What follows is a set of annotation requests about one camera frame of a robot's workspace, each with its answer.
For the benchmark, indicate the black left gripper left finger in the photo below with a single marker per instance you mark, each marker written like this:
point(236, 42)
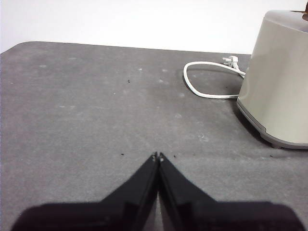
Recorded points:
point(108, 216)

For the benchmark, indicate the cream toaster with chrome top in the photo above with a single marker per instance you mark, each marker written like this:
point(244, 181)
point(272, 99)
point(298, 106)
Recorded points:
point(276, 84)

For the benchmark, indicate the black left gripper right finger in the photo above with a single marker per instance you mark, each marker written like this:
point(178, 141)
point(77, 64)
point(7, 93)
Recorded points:
point(204, 216)

